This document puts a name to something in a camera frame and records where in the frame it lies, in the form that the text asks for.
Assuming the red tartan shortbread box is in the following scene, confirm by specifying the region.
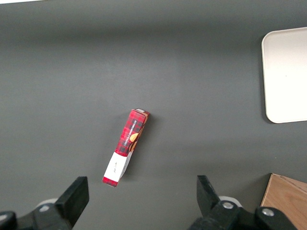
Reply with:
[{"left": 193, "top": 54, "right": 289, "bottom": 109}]
[{"left": 101, "top": 109, "right": 151, "bottom": 188}]

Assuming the wooden drawer cabinet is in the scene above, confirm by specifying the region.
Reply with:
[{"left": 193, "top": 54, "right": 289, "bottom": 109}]
[{"left": 260, "top": 173, "right": 307, "bottom": 230}]

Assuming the beige rectangular tray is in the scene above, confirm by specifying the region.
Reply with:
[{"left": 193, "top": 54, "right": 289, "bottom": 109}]
[{"left": 261, "top": 26, "right": 307, "bottom": 124}]

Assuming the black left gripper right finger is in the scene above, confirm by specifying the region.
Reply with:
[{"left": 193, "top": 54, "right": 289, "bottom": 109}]
[{"left": 189, "top": 175, "right": 241, "bottom": 230}]

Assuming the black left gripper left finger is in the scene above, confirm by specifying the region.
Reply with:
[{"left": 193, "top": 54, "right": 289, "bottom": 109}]
[{"left": 33, "top": 176, "right": 90, "bottom": 230}]

